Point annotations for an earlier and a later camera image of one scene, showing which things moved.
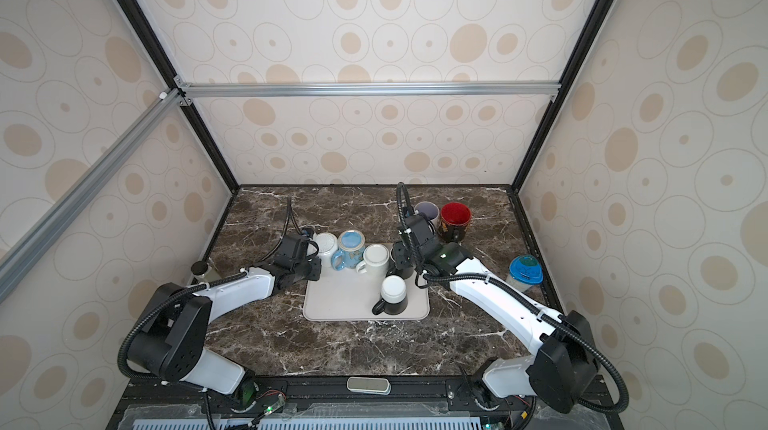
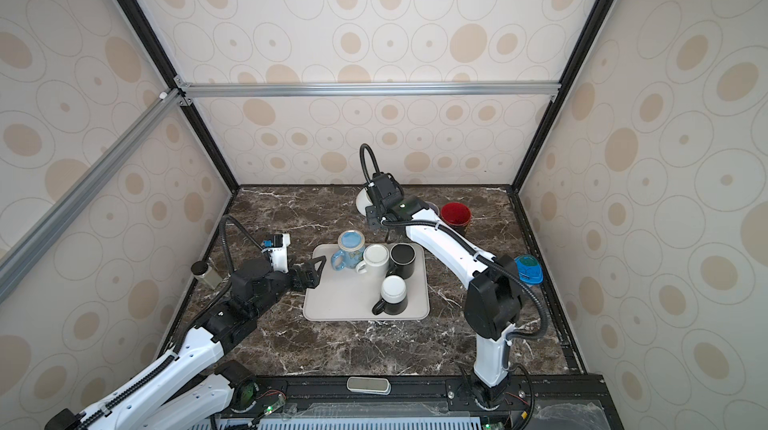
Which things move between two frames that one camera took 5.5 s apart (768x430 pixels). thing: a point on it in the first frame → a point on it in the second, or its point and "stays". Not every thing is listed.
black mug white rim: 406,272 stays
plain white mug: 375,261 stays
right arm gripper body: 403,260 → 375,217
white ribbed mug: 327,242 → 363,200
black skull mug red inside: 454,218 stays
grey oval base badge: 369,385 stays
